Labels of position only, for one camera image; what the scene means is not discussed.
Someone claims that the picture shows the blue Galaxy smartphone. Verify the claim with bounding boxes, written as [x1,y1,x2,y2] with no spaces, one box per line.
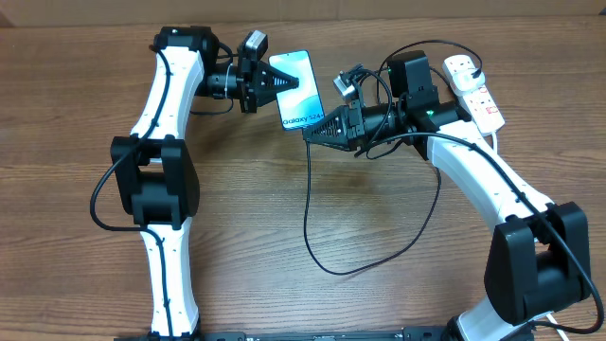
[269,50,324,131]

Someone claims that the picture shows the white power strip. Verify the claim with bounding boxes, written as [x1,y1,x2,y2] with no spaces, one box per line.
[442,54,505,136]

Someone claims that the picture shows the black USB charging cable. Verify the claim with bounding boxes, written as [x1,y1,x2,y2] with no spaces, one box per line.
[302,39,484,277]

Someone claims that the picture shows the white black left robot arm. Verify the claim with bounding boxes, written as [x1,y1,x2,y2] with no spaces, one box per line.
[90,27,299,340]

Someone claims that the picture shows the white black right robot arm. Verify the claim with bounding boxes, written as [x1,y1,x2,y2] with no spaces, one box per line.
[303,50,598,340]

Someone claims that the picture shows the white charger plug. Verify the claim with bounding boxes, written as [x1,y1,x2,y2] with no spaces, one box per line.
[450,69,486,96]

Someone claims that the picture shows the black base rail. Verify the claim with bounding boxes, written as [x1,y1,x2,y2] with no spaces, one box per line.
[113,324,455,341]

